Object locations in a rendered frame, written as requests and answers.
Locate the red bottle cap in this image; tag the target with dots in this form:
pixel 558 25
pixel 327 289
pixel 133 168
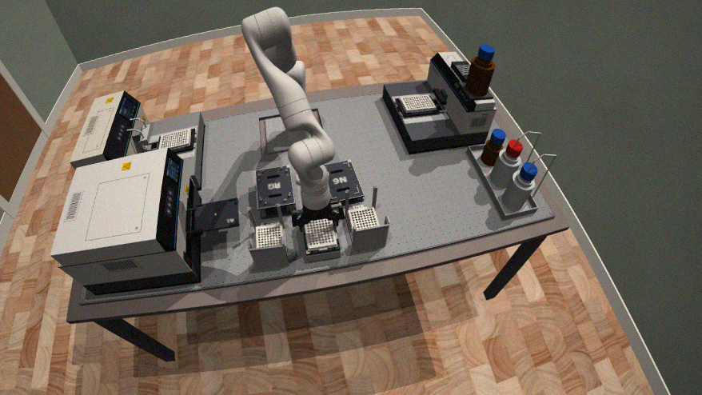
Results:
pixel 514 150

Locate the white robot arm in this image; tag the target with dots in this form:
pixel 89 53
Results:
pixel 269 39

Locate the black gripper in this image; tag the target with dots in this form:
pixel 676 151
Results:
pixel 314 215

